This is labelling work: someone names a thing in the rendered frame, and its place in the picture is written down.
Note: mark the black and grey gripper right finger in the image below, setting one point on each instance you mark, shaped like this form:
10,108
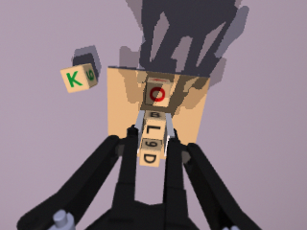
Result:
221,210

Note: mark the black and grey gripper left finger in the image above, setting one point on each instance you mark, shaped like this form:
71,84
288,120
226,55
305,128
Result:
64,209

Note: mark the tan flat mat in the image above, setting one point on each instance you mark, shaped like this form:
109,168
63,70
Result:
126,96

